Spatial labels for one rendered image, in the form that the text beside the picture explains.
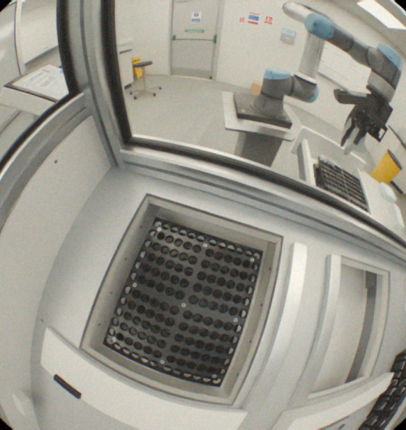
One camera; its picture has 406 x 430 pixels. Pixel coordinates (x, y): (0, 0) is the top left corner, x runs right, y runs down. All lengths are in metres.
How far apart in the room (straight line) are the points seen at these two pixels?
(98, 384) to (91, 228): 0.21
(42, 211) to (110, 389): 0.23
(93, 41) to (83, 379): 0.38
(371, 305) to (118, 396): 0.53
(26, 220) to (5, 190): 0.05
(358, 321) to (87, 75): 0.69
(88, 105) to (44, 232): 0.17
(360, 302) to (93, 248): 0.58
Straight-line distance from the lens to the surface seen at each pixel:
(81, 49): 0.24
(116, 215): 0.25
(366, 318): 0.52
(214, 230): 0.35
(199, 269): 0.25
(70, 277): 0.26
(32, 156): 0.23
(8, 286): 0.26
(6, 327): 0.30
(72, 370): 0.27
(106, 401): 0.26
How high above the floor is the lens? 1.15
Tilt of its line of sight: 60 degrees down
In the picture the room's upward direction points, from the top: 7 degrees clockwise
